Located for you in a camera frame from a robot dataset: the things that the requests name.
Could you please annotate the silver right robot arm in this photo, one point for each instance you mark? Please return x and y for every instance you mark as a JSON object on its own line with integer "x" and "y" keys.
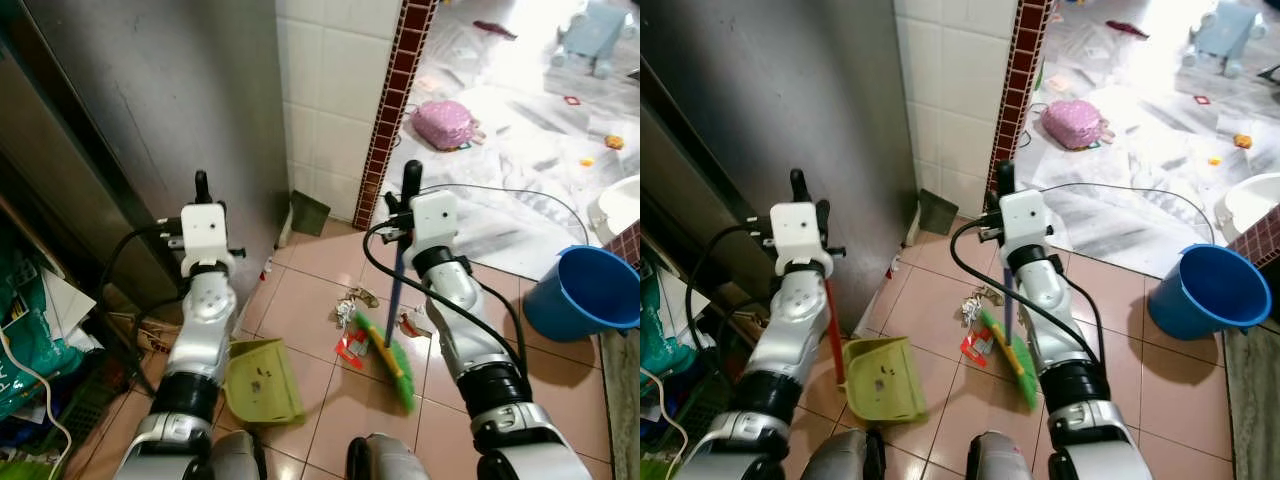
{"x": 1050, "y": 310}
{"x": 460, "y": 300}

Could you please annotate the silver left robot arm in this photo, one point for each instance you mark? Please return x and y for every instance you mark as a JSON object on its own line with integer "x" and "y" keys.
{"x": 795, "y": 320}
{"x": 205, "y": 320}

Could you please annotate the dark green board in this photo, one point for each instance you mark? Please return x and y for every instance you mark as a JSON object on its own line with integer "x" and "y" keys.
{"x": 937, "y": 212}
{"x": 310, "y": 213}

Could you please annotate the pink bag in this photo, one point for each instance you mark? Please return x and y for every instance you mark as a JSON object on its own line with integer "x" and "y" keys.
{"x": 1072, "y": 125}
{"x": 445, "y": 125}

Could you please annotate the small red white bottle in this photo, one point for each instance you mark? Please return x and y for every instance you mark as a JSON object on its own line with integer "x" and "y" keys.
{"x": 267, "y": 268}
{"x": 895, "y": 267}

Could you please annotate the crumpled silver wrapper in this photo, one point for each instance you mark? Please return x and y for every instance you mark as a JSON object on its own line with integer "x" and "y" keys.
{"x": 980, "y": 305}
{"x": 355, "y": 303}

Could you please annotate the grey metal cabinet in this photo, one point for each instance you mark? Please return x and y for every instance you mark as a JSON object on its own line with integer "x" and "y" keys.
{"x": 150, "y": 100}
{"x": 780, "y": 100}

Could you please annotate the red and white wrapper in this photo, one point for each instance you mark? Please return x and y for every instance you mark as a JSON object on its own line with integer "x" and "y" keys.
{"x": 414, "y": 324}

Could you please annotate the white paper sheet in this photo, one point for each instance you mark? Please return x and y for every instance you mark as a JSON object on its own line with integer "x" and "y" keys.
{"x": 68, "y": 305}

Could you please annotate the white basin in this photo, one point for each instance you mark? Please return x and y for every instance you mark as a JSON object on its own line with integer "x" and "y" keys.
{"x": 620, "y": 205}
{"x": 1250, "y": 200}

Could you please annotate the green plastic bag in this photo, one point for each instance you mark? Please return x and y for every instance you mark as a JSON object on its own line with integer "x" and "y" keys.
{"x": 660, "y": 345}
{"x": 25, "y": 340}

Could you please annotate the black plastic crate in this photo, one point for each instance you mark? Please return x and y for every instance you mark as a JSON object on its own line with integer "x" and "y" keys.
{"x": 705, "y": 400}
{"x": 95, "y": 395}

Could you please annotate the orange toy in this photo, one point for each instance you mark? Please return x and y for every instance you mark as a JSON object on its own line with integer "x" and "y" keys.
{"x": 1242, "y": 140}
{"x": 614, "y": 142}

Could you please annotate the blue plastic bucket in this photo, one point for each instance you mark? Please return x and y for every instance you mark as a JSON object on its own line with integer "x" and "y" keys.
{"x": 585, "y": 295}
{"x": 1210, "y": 292}

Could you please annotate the robot left leg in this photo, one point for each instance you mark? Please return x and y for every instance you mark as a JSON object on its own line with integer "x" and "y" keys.
{"x": 840, "y": 460}

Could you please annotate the robot leg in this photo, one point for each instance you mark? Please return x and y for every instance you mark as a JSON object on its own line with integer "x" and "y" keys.
{"x": 840, "y": 460}
{"x": 395, "y": 462}
{"x": 1005, "y": 462}

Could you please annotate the robot right leg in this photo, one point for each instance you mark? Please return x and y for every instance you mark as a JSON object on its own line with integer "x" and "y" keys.
{"x": 395, "y": 462}
{"x": 1005, "y": 462}

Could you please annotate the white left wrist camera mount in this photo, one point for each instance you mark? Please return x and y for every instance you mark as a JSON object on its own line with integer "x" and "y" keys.
{"x": 797, "y": 232}
{"x": 207, "y": 232}

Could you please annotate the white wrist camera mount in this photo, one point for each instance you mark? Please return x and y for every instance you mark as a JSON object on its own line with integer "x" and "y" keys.
{"x": 207, "y": 232}
{"x": 1024, "y": 216}
{"x": 797, "y": 232}
{"x": 434, "y": 218}

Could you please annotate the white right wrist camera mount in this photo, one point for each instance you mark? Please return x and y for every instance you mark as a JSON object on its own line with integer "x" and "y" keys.
{"x": 434, "y": 218}
{"x": 1024, "y": 216}

